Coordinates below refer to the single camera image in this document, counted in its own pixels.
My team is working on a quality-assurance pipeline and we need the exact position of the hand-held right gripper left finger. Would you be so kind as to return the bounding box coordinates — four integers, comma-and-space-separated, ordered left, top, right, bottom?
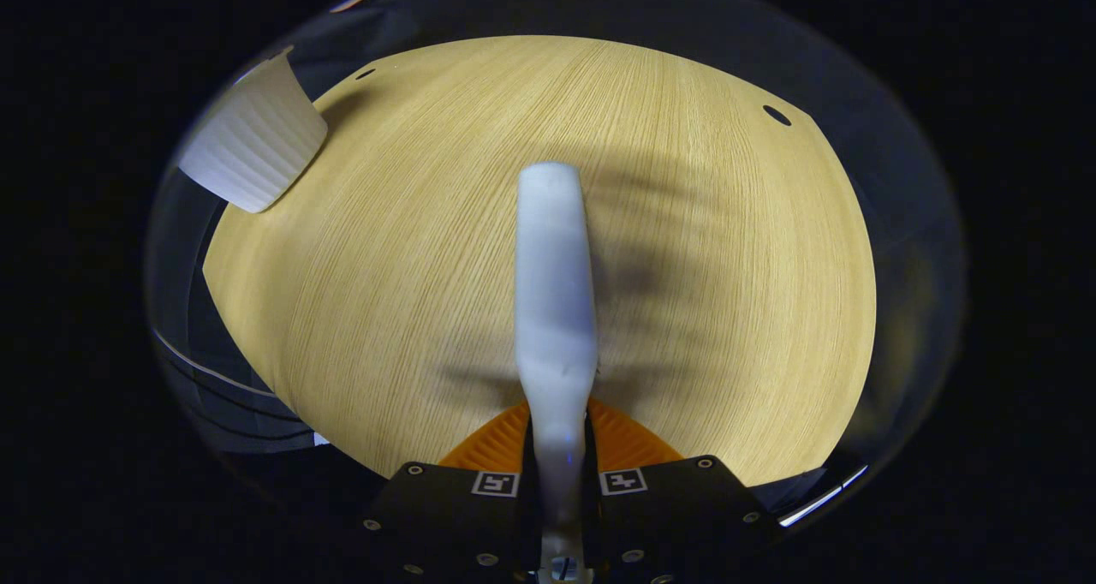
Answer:
355, 400, 540, 584

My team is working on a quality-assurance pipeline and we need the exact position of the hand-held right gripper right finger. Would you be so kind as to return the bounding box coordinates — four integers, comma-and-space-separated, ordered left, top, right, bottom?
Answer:
582, 398, 784, 584

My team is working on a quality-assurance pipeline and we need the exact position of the small grey broom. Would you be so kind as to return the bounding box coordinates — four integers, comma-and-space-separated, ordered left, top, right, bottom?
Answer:
514, 162, 600, 584

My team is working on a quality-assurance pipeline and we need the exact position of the white ribbed garbage bin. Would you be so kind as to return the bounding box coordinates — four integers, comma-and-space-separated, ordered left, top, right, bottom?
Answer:
177, 46, 329, 214

